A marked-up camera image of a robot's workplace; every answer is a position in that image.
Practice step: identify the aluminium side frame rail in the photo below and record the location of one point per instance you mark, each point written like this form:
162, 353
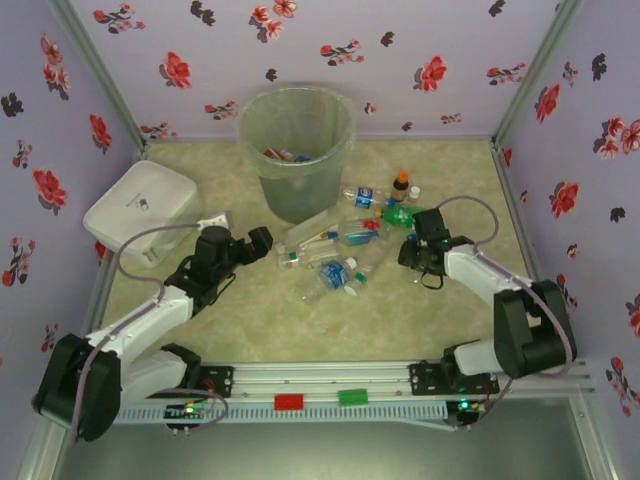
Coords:
107, 280
520, 225

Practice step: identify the grey metal panel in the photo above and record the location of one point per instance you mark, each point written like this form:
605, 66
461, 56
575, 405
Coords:
320, 452

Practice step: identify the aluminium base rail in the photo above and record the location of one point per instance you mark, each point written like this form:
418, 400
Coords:
320, 377

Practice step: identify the clear bottle with green cap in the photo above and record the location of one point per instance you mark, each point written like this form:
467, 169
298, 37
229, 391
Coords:
312, 257

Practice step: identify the clear Pepsi bottle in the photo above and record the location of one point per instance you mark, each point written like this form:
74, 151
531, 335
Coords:
365, 196

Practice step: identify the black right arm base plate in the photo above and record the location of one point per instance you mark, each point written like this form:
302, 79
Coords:
425, 377

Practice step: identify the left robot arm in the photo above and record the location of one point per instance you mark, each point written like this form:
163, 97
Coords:
142, 320

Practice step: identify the aluminium frame post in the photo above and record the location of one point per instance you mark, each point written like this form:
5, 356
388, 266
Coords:
537, 70
97, 70

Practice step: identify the bottle with red label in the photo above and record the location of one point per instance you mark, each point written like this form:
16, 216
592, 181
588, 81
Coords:
272, 153

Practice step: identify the clear bottle with blue cap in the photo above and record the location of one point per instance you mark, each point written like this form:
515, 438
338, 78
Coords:
310, 241

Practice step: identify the green block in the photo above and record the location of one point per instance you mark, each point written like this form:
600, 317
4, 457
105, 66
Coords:
353, 397

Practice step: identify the grey waste bin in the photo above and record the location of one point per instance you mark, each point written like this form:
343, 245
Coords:
300, 200

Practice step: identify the red block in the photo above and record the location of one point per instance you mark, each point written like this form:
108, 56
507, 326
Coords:
289, 402

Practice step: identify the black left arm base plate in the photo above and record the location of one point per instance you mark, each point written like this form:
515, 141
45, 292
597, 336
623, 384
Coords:
217, 380

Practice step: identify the large clear plastic bottle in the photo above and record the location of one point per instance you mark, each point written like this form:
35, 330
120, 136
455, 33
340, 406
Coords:
315, 225

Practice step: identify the blue labelled plastic bottle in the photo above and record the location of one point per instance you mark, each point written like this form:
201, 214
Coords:
302, 159

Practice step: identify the clear bottle with white cap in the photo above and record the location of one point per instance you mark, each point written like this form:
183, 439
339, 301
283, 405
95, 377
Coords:
375, 260

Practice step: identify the clear bottle blue red label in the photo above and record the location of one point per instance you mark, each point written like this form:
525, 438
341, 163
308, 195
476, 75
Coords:
362, 231

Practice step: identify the water bottle with blue label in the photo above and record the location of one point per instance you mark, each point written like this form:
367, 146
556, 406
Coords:
332, 275

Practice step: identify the small clear plastic bottle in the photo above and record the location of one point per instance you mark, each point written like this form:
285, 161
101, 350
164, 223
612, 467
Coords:
287, 155

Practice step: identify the white plastic lid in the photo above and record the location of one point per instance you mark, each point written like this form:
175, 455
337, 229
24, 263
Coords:
142, 205

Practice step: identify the green bottle with yellow cap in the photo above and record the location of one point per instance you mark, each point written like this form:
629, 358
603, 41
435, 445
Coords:
397, 215

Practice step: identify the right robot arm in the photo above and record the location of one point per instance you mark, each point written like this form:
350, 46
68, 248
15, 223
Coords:
480, 270

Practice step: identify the brown bottle with orange cap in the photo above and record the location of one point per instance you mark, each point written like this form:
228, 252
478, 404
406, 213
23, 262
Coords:
400, 187

